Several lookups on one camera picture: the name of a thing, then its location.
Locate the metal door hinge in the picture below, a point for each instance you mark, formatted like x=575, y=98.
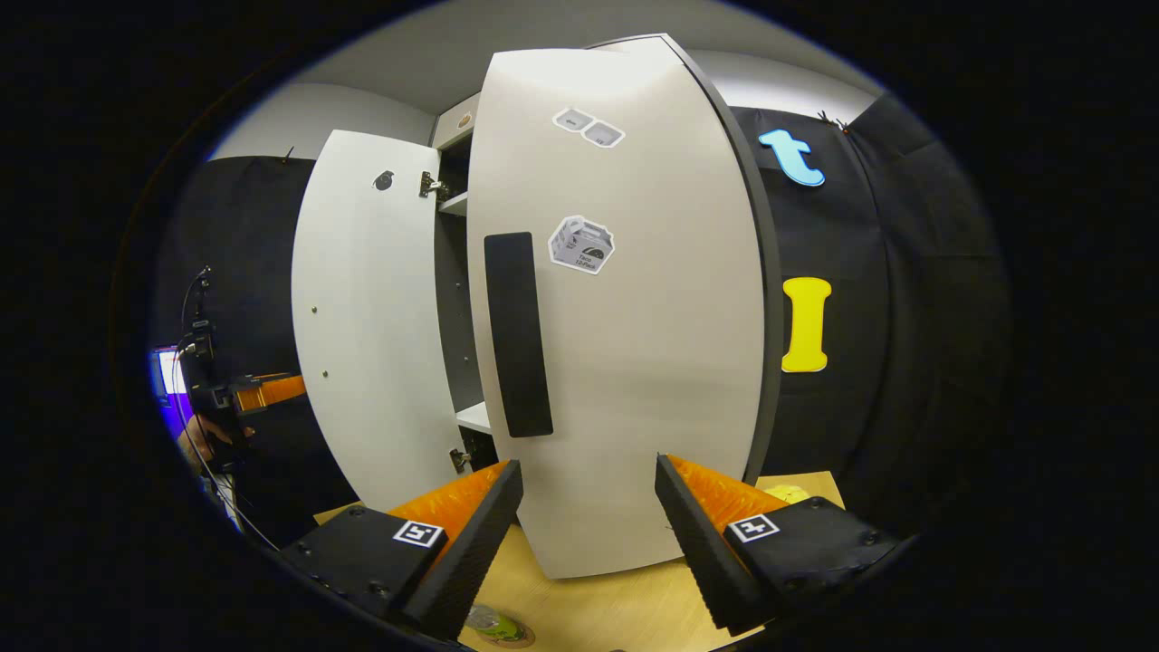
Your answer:
x=461, y=460
x=433, y=185

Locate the round brown coaster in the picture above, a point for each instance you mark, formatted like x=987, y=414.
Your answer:
x=523, y=634

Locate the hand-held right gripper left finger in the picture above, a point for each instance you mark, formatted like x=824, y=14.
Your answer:
x=475, y=557

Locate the yellow soft object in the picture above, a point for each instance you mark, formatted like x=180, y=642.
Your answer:
x=788, y=494

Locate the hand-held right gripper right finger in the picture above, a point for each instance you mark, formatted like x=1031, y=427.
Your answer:
x=697, y=552

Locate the lit monitor screen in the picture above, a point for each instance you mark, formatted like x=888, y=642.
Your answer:
x=167, y=380

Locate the white cabinet shelf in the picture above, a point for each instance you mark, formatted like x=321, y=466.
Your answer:
x=454, y=203
x=475, y=417

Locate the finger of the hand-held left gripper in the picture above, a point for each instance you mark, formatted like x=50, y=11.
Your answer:
x=272, y=392

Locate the beige cabinet drawer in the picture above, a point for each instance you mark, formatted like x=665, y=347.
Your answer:
x=457, y=122

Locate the clear bottle with green label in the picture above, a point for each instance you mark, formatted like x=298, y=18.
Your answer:
x=489, y=618

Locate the white cabinet door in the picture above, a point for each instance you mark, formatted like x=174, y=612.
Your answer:
x=652, y=362
x=362, y=317

